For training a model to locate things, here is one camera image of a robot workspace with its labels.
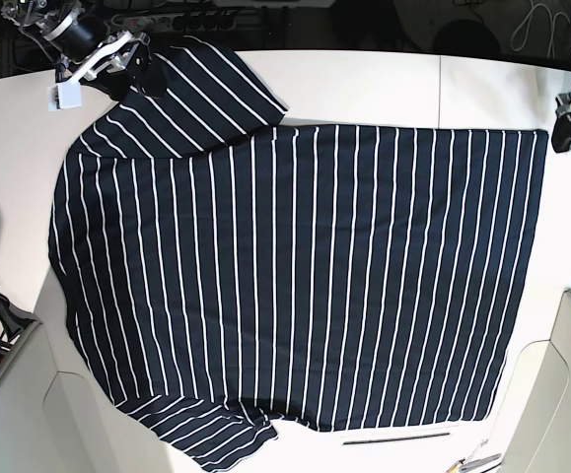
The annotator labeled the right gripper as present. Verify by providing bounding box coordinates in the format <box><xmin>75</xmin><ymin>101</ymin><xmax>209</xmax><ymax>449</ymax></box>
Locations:
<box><xmin>67</xmin><ymin>31</ymin><xmax>168</xmax><ymax>101</ymax></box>

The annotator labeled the navy white striped T-shirt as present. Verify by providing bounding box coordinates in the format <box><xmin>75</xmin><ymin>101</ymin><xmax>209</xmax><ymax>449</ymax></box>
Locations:
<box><xmin>48</xmin><ymin>37</ymin><xmax>548</xmax><ymax>472</ymax></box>

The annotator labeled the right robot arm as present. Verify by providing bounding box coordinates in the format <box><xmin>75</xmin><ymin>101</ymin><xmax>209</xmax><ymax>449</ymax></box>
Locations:
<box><xmin>1</xmin><ymin>1</ymin><xmax>168</xmax><ymax>109</ymax></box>

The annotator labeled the black power strip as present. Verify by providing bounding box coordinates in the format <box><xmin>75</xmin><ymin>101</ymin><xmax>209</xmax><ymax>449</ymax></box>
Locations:
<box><xmin>109</xmin><ymin>11</ymin><xmax>238</xmax><ymax>33</ymax></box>

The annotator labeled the grey chair right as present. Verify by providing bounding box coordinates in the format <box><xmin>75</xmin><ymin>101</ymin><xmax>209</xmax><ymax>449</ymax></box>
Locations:
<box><xmin>485</xmin><ymin>289</ymin><xmax>571</xmax><ymax>472</ymax></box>

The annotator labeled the grey chair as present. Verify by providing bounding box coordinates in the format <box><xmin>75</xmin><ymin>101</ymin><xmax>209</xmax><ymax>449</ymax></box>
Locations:
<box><xmin>485</xmin><ymin>289</ymin><xmax>571</xmax><ymax>472</ymax></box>
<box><xmin>0</xmin><ymin>319</ymin><xmax>178</xmax><ymax>473</ymax></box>

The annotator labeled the grey chair left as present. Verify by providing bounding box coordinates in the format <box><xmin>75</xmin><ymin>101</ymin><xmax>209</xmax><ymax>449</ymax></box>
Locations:
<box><xmin>0</xmin><ymin>319</ymin><xmax>178</xmax><ymax>473</ymax></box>

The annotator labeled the grey tool at edge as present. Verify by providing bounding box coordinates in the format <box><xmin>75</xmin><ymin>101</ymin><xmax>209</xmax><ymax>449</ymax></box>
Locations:
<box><xmin>446</xmin><ymin>439</ymin><xmax>502</xmax><ymax>473</ymax></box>

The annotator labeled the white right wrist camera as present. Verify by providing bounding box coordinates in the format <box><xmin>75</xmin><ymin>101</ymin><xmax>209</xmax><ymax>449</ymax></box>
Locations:
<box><xmin>48</xmin><ymin>82</ymin><xmax>83</xmax><ymax>111</ymax></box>

